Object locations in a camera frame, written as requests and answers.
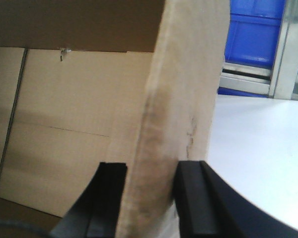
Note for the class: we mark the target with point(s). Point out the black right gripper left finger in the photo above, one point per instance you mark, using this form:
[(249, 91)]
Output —
[(95, 213)]

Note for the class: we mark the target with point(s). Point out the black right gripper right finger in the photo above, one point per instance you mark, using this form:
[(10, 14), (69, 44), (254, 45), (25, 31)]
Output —
[(208, 207)]

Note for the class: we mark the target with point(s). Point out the brown cardboard box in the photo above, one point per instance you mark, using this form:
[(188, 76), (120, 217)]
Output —
[(116, 81)]

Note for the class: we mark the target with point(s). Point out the silver metal shelf beam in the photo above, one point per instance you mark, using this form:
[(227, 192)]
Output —
[(250, 79)]

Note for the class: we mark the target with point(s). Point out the blue plastic crate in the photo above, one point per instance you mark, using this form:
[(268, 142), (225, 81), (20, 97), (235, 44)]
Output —
[(253, 35)]

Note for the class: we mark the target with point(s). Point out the silver metal shelf post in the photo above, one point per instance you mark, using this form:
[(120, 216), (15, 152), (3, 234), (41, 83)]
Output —
[(285, 67)]

